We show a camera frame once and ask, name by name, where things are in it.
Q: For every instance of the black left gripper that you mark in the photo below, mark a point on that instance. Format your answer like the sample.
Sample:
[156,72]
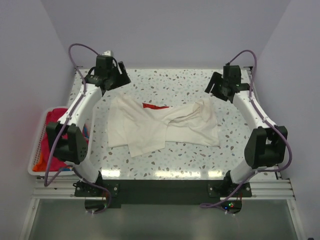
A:
[123,78]

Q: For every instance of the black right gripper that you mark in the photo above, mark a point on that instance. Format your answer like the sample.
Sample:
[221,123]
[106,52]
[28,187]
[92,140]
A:
[216,78]

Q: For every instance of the white t-shirt red print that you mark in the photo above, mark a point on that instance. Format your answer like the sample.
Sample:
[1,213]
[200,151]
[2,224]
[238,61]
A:
[145,128]

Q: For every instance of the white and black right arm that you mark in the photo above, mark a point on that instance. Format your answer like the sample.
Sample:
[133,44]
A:
[266,144]

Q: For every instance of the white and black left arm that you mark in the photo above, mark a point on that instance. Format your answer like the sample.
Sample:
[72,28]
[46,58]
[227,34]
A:
[77,113]

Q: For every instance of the blue garment in basket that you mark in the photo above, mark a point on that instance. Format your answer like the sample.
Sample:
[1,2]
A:
[85,132]

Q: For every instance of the orange garment in basket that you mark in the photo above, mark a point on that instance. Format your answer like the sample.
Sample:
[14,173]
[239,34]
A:
[40,167]

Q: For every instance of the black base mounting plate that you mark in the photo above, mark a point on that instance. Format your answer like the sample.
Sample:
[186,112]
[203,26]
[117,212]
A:
[116,193]

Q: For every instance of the white plastic laundry basket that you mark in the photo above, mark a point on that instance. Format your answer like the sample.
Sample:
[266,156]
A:
[37,154]

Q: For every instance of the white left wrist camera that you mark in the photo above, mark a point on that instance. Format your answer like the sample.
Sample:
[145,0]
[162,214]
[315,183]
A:
[108,53]

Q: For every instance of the aluminium frame rail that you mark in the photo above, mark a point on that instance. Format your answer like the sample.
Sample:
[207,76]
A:
[177,161]

